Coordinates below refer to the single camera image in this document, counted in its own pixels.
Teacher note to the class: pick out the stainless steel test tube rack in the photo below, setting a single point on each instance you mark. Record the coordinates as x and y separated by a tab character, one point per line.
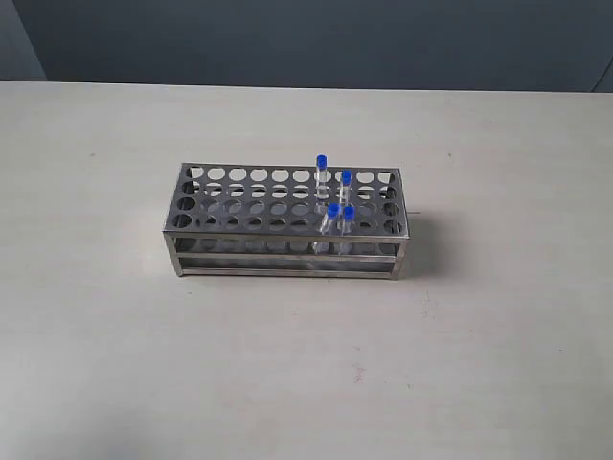
260	221

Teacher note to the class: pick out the blue-capped tube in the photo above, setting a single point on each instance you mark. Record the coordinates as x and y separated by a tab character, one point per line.
326	228
321	188
345	227
345	186

